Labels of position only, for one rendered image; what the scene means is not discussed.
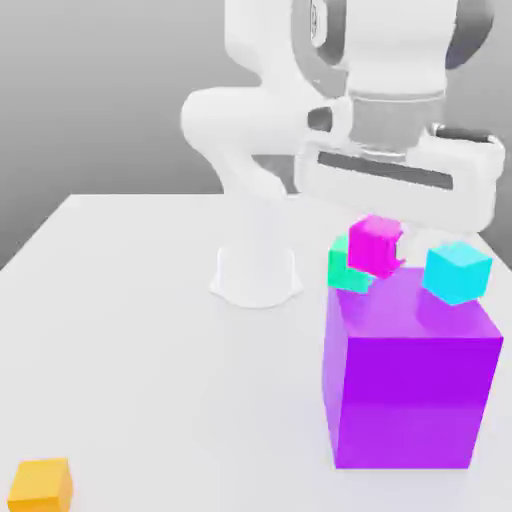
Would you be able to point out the small magenta cube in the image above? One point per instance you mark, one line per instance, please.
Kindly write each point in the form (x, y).
(370, 246)

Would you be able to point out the large purple box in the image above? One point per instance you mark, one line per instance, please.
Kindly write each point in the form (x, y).
(412, 396)

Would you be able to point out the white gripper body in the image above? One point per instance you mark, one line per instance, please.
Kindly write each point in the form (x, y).
(472, 200)

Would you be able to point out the small orange cube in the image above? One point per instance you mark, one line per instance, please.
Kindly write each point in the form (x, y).
(38, 486)

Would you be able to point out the small green cube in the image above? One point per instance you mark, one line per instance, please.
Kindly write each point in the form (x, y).
(339, 272)

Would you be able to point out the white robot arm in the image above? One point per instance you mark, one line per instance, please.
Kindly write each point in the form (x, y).
(256, 120)

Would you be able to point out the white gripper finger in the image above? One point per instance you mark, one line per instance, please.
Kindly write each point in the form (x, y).
(408, 246)

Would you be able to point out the small cyan cube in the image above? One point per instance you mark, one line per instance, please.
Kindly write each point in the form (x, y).
(456, 274)

